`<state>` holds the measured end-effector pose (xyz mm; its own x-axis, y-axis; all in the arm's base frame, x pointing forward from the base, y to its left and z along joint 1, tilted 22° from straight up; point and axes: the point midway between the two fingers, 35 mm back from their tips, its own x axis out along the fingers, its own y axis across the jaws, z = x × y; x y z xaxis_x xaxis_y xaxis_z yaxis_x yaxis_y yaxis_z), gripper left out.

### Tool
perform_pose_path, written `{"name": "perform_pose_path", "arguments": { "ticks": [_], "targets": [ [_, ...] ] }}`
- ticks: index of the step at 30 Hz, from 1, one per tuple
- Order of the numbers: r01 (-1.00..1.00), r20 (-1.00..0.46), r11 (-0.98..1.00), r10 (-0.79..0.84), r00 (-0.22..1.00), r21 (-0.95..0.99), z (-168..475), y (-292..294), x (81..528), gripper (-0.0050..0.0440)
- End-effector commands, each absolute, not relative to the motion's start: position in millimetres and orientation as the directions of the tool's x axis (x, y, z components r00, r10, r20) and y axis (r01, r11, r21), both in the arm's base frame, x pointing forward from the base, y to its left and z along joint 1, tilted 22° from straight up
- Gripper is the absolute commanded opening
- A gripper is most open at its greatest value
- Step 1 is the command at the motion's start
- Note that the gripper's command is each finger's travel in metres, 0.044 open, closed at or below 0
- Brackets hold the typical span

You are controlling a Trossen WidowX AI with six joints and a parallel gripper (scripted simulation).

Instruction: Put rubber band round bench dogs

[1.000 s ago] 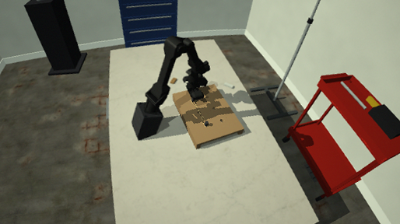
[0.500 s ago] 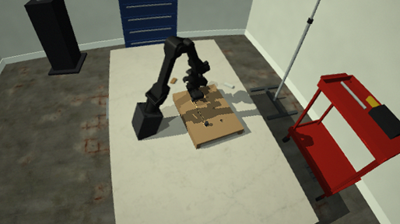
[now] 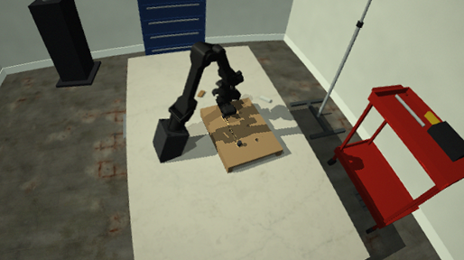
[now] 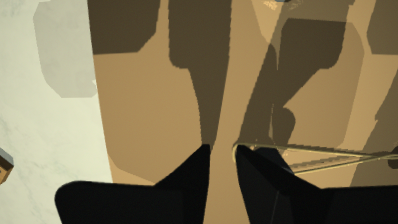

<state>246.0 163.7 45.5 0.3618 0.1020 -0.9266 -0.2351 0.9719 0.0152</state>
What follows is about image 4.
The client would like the tan rubber band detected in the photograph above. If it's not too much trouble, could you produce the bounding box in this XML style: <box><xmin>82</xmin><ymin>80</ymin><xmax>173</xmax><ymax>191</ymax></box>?
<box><xmin>232</xmin><ymin>142</ymin><xmax>398</xmax><ymax>175</ymax></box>

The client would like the wooden domino tile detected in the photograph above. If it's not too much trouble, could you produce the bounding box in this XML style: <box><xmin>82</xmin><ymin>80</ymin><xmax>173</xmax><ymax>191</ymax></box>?
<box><xmin>0</xmin><ymin>156</ymin><xmax>14</xmax><ymax>185</ymax></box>

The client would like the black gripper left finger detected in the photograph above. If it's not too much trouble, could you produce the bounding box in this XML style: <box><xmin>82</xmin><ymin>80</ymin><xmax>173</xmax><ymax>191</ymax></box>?
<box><xmin>54</xmin><ymin>144</ymin><xmax>210</xmax><ymax>224</ymax></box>

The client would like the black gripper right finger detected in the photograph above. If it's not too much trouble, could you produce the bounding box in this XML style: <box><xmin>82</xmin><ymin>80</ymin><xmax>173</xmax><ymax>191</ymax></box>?
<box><xmin>236</xmin><ymin>145</ymin><xmax>398</xmax><ymax>224</ymax></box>

